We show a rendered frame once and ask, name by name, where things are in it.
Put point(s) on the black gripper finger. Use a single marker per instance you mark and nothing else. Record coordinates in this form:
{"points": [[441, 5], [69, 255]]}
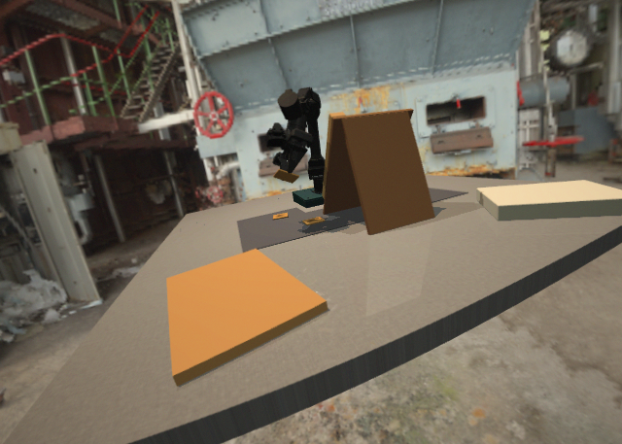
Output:
{"points": [[296, 153], [282, 162]]}

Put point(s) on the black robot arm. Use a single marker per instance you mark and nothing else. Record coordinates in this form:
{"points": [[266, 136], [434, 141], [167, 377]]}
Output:
{"points": [[302, 109]]}

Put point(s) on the orange flat square slab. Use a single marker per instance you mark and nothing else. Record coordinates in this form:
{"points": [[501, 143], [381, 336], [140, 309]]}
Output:
{"points": [[224, 309]]}

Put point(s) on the brown a-frame board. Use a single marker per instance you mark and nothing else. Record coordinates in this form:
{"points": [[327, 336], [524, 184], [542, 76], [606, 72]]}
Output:
{"points": [[373, 161]]}

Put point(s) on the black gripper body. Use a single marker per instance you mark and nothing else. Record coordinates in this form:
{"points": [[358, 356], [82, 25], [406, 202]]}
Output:
{"points": [[297, 136]]}

